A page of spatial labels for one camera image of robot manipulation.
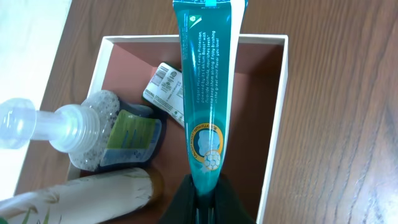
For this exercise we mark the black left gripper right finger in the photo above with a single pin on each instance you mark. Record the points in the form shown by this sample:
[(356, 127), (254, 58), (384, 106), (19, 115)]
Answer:
[(228, 207)]

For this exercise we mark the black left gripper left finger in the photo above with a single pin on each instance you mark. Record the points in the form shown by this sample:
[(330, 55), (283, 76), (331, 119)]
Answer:
[(182, 209)]

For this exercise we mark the clear soap pump bottle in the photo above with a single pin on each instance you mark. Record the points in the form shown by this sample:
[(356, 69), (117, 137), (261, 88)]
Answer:
[(102, 133)]

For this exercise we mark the green white soap packet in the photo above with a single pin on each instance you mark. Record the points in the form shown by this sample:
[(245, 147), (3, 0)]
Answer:
[(165, 91)]

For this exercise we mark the teal Colgate toothpaste tube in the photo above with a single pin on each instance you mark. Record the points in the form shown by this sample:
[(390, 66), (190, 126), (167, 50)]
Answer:
[(209, 34)]

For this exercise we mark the white Pantene tube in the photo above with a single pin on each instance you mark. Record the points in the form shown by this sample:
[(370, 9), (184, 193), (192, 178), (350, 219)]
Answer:
[(92, 199)]

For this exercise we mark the white box pink interior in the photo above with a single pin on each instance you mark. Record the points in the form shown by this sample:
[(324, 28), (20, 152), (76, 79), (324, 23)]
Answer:
[(125, 65)]

